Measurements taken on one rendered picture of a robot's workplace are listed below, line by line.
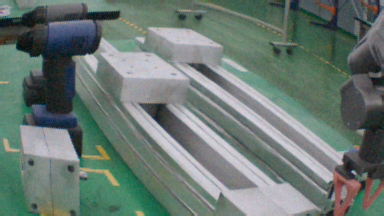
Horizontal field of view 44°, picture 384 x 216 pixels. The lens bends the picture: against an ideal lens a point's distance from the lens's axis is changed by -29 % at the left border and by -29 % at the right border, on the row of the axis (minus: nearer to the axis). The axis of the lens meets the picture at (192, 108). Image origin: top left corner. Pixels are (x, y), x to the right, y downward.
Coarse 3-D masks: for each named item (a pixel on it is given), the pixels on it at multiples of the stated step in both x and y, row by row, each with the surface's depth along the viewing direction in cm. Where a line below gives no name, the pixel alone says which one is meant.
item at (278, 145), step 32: (192, 96) 117; (224, 96) 109; (256, 96) 112; (224, 128) 107; (256, 128) 98; (288, 128) 101; (256, 160) 97; (288, 160) 90; (320, 160) 91; (320, 192) 79
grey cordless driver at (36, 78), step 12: (36, 12) 103; (48, 12) 104; (60, 12) 105; (72, 12) 107; (84, 12) 109; (24, 24) 103; (36, 72) 110; (24, 84) 110; (36, 84) 108; (24, 96) 110; (36, 96) 108
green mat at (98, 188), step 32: (0, 64) 136; (32, 64) 141; (224, 64) 170; (0, 96) 110; (288, 96) 152; (0, 128) 93; (96, 128) 107; (320, 128) 131; (0, 160) 80; (96, 160) 93; (0, 192) 69; (96, 192) 81; (128, 192) 85
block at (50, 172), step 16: (32, 128) 73; (48, 128) 75; (32, 144) 68; (48, 144) 70; (64, 144) 71; (32, 160) 67; (48, 160) 66; (64, 160) 67; (32, 176) 66; (48, 176) 67; (64, 176) 68; (80, 176) 74; (32, 192) 67; (48, 192) 67; (64, 192) 68; (32, 208) 67; (48, 208) 68; (64, 208) 69
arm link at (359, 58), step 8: (376, 24) 80; (368, 32) 79; (376, 32) 75; (368, 40) 71; (376, 40) 73; (360, 48) 73; (368, 48) 70; (352, 56) 74; (360, 56) 72; (368, 56) 70; (352, 64) 74; (360, 64) 72; (368, 64) 71; (376, 64) 70; (352, 72) 74; (360, 72) 73; (368, 72) 72; (376, 72) 71
